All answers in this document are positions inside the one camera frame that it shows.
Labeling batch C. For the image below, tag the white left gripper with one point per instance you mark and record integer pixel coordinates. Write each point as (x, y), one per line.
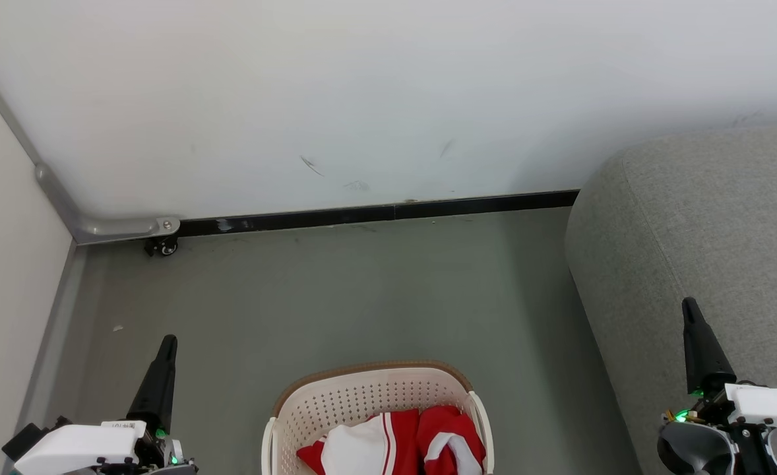
(78, 448)

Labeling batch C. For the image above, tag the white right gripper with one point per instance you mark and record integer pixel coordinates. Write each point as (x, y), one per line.
(768, 409)

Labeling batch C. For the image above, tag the red white printed jersey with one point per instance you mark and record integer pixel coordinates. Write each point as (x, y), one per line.
(362, 452)

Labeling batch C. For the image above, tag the red shorts with white band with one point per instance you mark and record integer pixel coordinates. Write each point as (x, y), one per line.
(448, 432)

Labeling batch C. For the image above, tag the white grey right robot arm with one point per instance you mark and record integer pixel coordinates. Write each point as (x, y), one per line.
(692, 452)

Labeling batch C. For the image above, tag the grey fabric sofa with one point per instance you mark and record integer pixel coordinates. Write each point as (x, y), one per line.
(692, 231)

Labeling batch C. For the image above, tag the small black caster wheel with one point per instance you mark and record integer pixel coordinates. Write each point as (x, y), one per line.
(163, 247)

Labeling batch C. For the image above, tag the cream perforated laundry basket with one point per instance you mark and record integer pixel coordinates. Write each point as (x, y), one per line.
(362, 396)

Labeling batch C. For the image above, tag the grey metal floor rail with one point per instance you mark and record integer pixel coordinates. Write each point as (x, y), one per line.
(52, 343)

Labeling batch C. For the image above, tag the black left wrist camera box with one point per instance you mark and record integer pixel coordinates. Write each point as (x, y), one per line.
(22, 441)

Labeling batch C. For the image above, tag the grey metal corner rail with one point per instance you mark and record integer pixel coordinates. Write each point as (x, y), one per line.
(118, 227)

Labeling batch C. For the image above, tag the black wall baseboard strip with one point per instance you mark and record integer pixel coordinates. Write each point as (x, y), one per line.
(375, 213)

